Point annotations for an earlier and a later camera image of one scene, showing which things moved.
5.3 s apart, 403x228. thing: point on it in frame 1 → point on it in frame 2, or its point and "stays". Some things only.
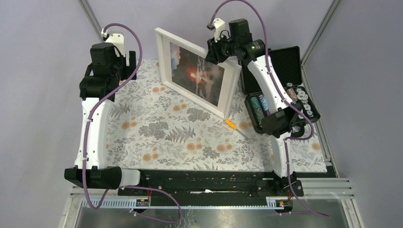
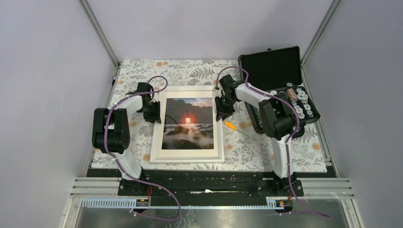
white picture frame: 232,72 → 188,132
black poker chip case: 286,62 stays
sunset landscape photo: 196,73 → 188,124
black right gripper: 212,55 → 222,112
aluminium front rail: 313,188 stays
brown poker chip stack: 292,94 stays
